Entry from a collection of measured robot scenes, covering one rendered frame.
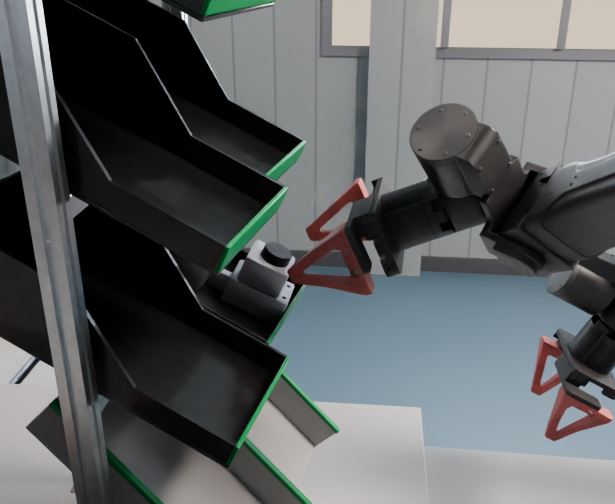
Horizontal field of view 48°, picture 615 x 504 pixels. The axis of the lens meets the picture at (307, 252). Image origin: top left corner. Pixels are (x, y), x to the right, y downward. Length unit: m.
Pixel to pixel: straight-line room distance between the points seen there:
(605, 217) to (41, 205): 0.37
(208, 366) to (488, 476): 0.56
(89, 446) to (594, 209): 0.40
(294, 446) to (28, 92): 0.54
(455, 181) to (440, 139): 0.04
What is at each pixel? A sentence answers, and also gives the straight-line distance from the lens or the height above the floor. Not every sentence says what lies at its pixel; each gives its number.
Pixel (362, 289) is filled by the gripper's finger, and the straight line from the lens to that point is 0.63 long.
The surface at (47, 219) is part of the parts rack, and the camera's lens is 0.47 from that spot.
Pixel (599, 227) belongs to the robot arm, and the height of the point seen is 1.37.
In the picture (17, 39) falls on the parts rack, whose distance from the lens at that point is 0.45.
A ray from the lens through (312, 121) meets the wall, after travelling 3.49.
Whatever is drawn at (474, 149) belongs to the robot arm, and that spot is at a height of 1.40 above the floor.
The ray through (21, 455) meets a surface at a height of 0.86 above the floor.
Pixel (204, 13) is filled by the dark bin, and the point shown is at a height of 1.51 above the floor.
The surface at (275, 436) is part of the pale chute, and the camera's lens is 0.84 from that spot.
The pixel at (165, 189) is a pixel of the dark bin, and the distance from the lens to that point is 0.53.
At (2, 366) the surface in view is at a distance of 1.38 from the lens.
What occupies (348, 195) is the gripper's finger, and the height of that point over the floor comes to 1.31.
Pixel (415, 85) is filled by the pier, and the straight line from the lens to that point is 3.35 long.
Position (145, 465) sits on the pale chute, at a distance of 0.67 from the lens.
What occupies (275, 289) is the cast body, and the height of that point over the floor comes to 1.24.
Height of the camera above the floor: 1.54
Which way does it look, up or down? 23 degrees down
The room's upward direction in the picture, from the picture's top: straight up
